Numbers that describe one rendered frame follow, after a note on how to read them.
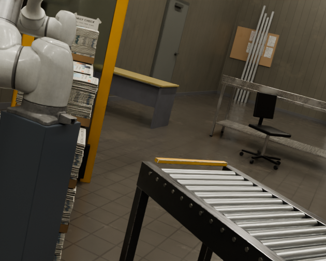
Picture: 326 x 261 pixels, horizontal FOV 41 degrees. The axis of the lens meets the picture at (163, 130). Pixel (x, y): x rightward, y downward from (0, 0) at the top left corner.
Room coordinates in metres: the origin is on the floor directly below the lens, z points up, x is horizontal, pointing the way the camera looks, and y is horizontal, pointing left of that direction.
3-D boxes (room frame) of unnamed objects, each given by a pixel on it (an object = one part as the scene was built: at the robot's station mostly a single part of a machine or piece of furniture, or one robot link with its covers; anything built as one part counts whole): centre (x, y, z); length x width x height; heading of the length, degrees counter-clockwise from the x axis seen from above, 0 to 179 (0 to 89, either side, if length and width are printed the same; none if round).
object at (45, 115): (1.51, 0.41, 1.03); 0.22 x 0.18 x 0.06; 68
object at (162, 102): (6.86, 0.61, 0.33); 1.24 x 0.64 x 0.67; 68
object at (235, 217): (1.65, -0.47, 0.77); 0.47 x 0.05 x 0.05; 125
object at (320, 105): (6.82, -1.74, 0.50); 1.96 x 0.73 x 1.00; 68
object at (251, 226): (1.60, -0.51, 0.77); 0.47 x 0.05 x 0.05; 125
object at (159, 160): (2.10, -0.18, 0.81); 0.43 x 0.03 x 0.02; 125
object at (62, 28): (2.08, 0.57, 1.30); 0.13 x 0.11 x 0.16; 100
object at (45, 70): (1.51, 0.44, 1.17); 0.18 x 0.16 x 0.22; 100
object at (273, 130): (5.96, -1.41, 0.47); 0.60 x 0.59 x 0.93; 66
